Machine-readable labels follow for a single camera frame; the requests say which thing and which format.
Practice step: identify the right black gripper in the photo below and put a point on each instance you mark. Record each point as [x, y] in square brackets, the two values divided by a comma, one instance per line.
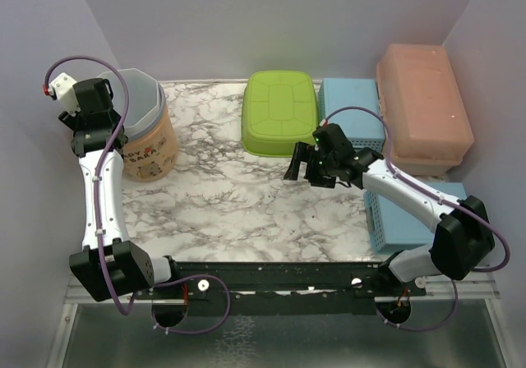
[307, 155]

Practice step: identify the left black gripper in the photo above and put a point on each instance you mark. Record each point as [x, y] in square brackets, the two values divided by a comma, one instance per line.
[75, 122]

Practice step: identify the green plastic tray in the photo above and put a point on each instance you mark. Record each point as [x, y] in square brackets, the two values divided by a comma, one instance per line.
[279, 109]

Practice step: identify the small blue perforated basket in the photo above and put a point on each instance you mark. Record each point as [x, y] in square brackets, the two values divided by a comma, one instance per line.
[361, 129]

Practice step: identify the large blue perforated basket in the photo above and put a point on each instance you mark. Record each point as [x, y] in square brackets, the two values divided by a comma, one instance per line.
[391, 228]

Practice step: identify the pink translucent lidded box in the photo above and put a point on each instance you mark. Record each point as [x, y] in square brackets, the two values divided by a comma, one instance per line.
[420, 101]

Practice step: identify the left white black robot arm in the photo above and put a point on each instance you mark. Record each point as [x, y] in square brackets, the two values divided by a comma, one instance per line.
[109, 264]

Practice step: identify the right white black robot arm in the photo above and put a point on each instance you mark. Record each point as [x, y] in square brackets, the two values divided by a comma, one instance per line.
[462, 237]

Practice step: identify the white octagonal inner bin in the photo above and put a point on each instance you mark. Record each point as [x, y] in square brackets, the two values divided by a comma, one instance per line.
[145, 103]

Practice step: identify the orange capybara bucket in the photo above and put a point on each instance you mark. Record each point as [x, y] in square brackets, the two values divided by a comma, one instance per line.
[153, 155]

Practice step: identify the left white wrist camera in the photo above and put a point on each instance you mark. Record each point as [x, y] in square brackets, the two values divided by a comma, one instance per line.
[61, 89]

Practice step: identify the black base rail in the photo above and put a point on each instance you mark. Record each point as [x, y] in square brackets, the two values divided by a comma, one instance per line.
[218, 302]

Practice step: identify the aluminium extrusion rail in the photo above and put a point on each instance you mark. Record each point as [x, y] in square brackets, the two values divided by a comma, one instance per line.
[456, 286]

